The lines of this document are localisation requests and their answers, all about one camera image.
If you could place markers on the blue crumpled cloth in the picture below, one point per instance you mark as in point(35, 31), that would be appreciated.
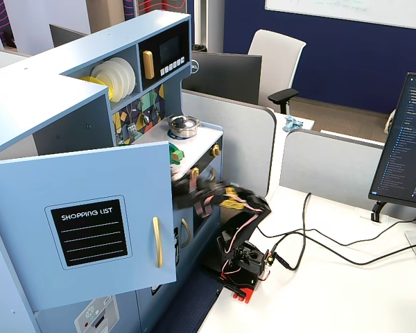
point(291, 124)

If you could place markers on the black Dell monitor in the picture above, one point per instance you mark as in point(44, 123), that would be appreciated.
point(225, 76)

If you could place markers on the metal ladle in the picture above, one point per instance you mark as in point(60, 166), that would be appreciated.
point(145, 118)

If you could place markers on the blue dishwasher door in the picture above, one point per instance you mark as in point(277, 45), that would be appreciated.
point(184, 258)

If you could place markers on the gold stove knob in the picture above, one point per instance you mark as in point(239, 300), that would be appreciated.
point(195, 170)
point(215, 150)

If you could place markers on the steel pot with lid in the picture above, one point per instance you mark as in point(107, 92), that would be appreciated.
point(183, 126)

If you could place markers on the dark monitor back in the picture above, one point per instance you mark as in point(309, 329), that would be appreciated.
point(66, 36)

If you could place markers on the black monitor stand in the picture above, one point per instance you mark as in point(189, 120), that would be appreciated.
point(378, 209)

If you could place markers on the blue oven door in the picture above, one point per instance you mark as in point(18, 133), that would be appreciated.
point(201, 225)

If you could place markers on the green plastic lid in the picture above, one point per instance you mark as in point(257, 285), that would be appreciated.
point(177, 154)

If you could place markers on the grey desk divider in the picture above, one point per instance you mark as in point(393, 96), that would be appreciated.
point(229, 138)
point(329, 166)

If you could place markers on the metal slotted spatula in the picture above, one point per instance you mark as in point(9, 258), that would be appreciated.
point(132, 130)

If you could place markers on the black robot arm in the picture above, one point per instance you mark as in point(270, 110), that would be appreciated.
point(242, 225)

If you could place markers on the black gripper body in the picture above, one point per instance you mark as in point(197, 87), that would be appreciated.
point(184, 195)

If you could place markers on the blue fridge door with dispenser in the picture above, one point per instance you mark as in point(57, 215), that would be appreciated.
point(125, 312)

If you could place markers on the blue toy kitchen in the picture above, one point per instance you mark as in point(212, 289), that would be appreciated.
point(38, 93)

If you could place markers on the blue shopping list cabinet door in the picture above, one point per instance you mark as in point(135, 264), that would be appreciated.
point(27, 180)

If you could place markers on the black toy microwave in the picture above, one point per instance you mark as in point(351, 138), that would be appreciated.
point(157, 38)

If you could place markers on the red arm base clamp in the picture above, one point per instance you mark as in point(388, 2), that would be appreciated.
point(244, 293)

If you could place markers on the white toy plate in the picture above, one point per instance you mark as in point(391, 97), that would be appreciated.
point(132, 78)
point(122, 74)
point(102, 81)

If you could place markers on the monitor showing code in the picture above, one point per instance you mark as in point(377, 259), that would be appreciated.
point(402, 156)

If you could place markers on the whiteboard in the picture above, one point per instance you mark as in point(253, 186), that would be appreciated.
point(350, 10)

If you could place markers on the blue burner trivet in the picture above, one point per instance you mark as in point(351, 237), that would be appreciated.
point(171, 136)

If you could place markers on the white office chair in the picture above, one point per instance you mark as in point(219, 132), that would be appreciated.
point(274, 52)

